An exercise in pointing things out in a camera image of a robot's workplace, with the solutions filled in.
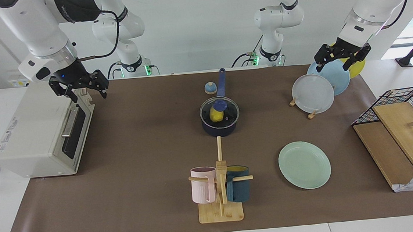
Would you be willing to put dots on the brown table mat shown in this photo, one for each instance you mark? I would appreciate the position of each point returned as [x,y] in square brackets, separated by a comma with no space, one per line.
[139,154]

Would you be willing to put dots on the pink mug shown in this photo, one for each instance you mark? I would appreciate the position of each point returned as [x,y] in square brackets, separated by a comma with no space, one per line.
[201,190]

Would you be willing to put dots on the raised wooden shelf board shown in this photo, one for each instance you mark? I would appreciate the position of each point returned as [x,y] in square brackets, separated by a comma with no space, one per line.
[399,126]

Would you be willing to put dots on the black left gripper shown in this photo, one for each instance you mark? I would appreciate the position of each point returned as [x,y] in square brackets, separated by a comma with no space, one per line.
[345,49]

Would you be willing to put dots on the wooden mug tree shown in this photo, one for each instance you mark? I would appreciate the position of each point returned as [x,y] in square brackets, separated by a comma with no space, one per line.
[221,214]

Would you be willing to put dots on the light blue plate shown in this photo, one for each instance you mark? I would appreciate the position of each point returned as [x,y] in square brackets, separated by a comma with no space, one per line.
[338,79]

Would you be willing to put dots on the light green plate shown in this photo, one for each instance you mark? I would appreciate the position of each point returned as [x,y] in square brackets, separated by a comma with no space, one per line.
[304,165]

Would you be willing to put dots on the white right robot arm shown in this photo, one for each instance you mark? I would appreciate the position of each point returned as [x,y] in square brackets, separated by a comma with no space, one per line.
[33,26]

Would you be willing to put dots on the yellow potato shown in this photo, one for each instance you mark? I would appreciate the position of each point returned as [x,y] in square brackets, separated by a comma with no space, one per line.
[217,116]

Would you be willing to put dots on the glass lid with blue knob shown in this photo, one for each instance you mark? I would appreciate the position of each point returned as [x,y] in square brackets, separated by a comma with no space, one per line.
[231,111]

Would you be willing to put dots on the grey plate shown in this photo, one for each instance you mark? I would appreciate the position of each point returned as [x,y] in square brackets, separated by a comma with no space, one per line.
[313,93]

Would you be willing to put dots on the wooden plate rack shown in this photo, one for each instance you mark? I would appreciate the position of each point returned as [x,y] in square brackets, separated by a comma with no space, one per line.
[312,115]

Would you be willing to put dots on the beige toaster oven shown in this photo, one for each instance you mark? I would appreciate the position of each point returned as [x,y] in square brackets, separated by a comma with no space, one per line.
[35,137]

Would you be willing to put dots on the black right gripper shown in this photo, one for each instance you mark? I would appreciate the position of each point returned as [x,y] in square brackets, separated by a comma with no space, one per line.
[72,75]

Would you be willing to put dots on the white wall socket box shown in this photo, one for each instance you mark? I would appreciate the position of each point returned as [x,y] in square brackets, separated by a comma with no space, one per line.
[18,83]

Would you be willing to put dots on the dark teal mug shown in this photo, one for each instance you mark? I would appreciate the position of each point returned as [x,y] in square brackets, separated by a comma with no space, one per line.
[240,190]

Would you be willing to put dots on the yellow plate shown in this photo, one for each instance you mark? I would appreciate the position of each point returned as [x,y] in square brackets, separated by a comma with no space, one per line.
[357,70]

